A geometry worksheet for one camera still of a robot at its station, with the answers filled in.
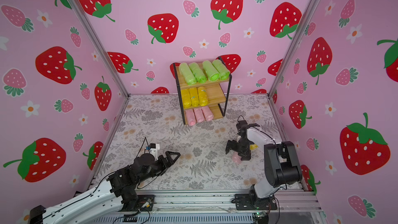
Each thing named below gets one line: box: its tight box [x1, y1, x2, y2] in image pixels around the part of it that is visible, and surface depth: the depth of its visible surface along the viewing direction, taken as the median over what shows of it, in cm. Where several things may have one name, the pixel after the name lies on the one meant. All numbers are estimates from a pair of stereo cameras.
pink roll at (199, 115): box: [193, 107, 205, 123], surface depth 106 cm
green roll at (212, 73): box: [202, 60, 221, 82], surface depth 83 cm
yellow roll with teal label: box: [197, 86, 209, 107], surface depth 92 cm
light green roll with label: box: [188, 62, 207, 84], surface depth 81 cm
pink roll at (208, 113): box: [201, 105, 215, 122], surface depth 106 cm
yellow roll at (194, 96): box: [188, 87, 199, 108], surface depth 92 cm
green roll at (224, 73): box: [211, 59, 231, 81], surface depth 82 cm
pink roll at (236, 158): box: [231, 151, 243, 164], surface depth 87 cm
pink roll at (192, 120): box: [185, 108, 197, 127], surface depth 104 cm
